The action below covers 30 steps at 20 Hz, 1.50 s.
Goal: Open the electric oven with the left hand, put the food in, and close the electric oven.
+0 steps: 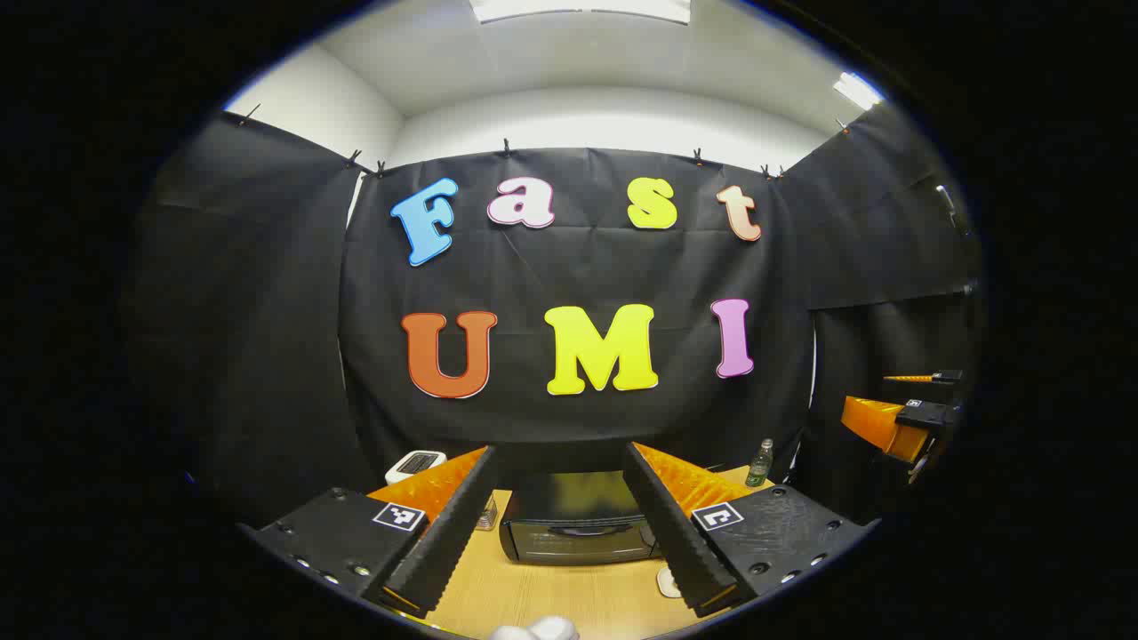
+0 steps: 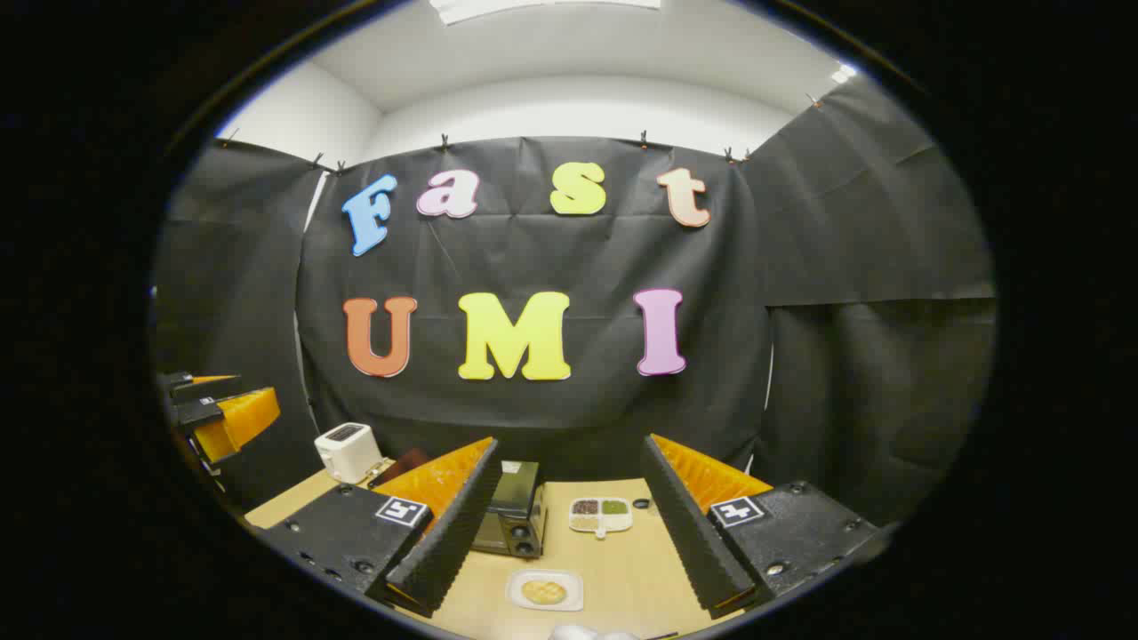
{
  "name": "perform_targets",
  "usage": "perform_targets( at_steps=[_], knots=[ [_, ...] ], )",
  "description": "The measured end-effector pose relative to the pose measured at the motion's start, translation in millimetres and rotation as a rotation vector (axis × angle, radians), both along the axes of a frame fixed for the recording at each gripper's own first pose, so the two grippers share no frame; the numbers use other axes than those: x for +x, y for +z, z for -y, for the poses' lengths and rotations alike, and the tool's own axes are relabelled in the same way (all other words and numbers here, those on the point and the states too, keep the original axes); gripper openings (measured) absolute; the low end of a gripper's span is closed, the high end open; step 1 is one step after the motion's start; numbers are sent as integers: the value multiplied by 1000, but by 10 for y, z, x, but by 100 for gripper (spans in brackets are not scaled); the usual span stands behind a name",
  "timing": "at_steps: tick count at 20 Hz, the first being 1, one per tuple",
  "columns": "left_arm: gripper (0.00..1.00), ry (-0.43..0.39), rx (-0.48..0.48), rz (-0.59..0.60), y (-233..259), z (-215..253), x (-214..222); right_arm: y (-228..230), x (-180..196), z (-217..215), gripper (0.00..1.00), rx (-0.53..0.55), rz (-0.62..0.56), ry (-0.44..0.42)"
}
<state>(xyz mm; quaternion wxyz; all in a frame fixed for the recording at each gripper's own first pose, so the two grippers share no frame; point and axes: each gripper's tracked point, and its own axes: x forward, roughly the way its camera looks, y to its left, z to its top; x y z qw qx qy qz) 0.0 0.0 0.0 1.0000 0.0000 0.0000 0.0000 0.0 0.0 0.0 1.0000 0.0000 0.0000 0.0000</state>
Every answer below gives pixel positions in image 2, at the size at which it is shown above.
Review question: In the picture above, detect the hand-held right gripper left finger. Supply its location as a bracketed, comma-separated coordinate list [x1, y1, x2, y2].
[256, 436, 501, 619]

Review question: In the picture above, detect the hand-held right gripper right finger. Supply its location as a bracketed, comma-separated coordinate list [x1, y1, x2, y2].
[640, 433, 890, 621]

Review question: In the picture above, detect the black electric oven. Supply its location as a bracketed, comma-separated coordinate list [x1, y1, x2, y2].
[369, 447, 549, 559]

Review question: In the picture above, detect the white square plate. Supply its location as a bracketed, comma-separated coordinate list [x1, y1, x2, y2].
[505, 569, 585, 612]

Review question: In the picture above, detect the white divided plate with grains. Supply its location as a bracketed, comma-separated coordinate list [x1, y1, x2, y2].
[569, 496, 634, 540]

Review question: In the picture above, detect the white toaster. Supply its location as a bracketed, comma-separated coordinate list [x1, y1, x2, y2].
[314, 422, 384, 485]

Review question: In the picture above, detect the black backdrop cloth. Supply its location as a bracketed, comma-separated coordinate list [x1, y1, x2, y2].
[151, 76, 997, 530]

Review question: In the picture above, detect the ceiling light panel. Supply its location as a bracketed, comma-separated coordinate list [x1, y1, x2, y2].
[431, 0, 663, 26]

